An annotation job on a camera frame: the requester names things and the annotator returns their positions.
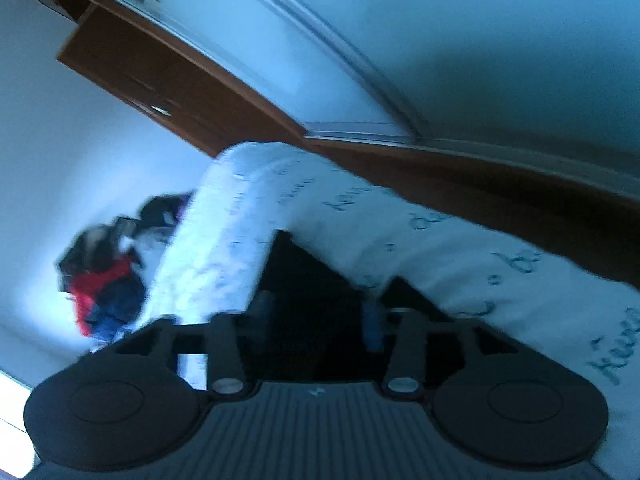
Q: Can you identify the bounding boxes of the white flowered wardrobe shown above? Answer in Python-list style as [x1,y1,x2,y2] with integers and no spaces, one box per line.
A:
[37,0,640,191]

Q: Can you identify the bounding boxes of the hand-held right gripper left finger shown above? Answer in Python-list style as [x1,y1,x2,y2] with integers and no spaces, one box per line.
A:
[117,292,275,396]

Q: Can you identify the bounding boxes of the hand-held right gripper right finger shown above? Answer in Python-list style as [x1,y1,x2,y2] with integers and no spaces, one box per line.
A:
[365,301,519,396]

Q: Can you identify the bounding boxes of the black pants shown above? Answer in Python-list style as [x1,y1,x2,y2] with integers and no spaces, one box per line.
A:
[240,229,506,386]

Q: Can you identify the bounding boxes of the white printed blanket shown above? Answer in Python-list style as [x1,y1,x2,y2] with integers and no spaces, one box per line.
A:
[142,140,640,480]

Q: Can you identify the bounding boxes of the pile of clothes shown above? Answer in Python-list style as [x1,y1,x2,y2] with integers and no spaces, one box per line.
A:
[54,191,198,353]

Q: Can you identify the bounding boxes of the brown wooden door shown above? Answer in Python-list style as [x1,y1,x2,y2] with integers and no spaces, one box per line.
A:
[56,2,307,158]

